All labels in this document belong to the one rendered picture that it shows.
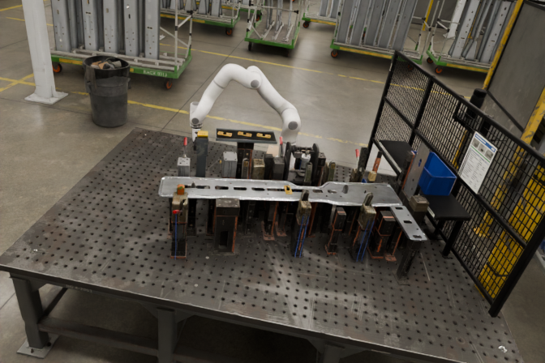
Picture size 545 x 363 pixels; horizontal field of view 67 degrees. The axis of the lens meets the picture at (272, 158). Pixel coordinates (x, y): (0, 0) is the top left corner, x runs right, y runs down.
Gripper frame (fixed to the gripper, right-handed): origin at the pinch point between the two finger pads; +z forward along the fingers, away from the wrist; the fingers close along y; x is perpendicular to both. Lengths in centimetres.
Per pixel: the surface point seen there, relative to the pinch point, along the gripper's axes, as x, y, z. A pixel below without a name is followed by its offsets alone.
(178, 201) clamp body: 12, -86, -17
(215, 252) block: -8, -86, 18
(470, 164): -150, -81, -35
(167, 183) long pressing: 17, -62, -11
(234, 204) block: -17, -85, -14
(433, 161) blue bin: -148, -53, -20
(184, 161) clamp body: 8, -48, -17
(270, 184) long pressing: -40, -63, -10
